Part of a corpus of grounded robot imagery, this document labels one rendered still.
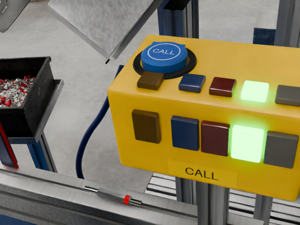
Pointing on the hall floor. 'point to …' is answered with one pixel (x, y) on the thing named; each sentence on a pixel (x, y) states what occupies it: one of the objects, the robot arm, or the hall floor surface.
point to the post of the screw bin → (42, 155)
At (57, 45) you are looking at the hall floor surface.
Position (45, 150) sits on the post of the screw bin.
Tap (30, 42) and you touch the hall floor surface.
